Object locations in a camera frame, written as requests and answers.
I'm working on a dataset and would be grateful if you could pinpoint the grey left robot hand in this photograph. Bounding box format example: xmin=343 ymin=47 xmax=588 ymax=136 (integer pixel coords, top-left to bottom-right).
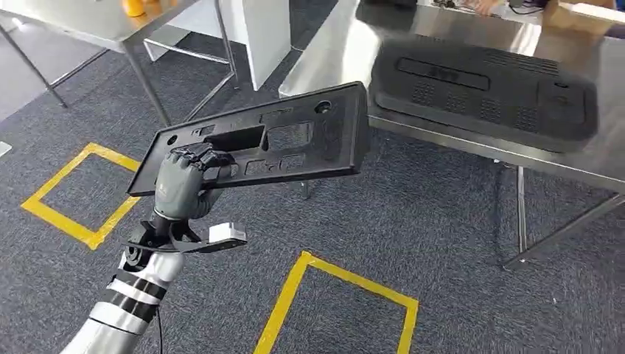
xmin=153 ymin=142 xmax=235 ymax=221

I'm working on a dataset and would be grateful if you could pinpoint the black plastic cutout plate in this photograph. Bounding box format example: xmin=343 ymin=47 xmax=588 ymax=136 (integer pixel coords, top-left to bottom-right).
xmin=127 ymin=81 xmax=371 ymax=198

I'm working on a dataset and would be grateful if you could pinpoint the white board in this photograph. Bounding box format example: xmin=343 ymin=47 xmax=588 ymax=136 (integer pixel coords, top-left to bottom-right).
xmin=144 ymin=0 xmax=293 ymax=92

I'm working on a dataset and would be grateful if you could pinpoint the steel table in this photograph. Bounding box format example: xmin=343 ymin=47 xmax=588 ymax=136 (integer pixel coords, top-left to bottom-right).
xmin=0 ymin=0 xmax=240 ymax=128

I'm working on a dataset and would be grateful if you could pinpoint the orange object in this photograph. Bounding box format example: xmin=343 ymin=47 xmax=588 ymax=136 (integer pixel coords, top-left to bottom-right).
xmin=122 ymin=0 xmax=147 ymax=18

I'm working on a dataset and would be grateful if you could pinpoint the steel bench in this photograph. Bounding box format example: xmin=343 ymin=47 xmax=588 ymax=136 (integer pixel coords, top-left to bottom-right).
xmin=278 ymin=0 xmax=625 ymax=272

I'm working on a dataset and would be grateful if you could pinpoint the large black grilled panel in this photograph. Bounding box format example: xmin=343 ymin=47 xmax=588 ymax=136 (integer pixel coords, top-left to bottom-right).
xmin=369 ymin=38 xmax=599 ymax=153

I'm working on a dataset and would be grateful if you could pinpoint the person's hand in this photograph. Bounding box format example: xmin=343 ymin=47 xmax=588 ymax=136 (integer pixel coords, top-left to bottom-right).
xmin=471 ymin=0 xmax=504 ymax=15

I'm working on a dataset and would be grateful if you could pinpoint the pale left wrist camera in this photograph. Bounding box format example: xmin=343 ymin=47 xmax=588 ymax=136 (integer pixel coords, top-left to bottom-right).
xmin=207 ymin=222 xmax=248 ymax=252

